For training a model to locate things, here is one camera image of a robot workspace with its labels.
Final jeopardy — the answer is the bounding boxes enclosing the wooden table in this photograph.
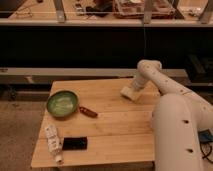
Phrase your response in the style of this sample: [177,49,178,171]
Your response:
[30,77,162,169]

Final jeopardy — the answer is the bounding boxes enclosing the black rectangular box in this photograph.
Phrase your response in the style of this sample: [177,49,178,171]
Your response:
[62,137,87,150]

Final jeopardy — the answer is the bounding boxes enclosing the blue device with cable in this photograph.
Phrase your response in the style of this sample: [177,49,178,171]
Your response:
[198,130,213,164]

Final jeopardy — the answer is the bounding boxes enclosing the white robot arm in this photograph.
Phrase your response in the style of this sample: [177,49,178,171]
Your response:
[132,60,213,171]

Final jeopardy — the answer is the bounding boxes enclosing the white sponge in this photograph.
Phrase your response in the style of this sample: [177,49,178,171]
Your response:
[121,86,140,101]

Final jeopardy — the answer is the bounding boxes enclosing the white tube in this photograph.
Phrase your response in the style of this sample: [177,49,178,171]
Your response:
[44,125,63,164]

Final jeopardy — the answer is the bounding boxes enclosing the green frying pan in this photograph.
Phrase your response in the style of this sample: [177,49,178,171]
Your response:
[46,90,98,118]

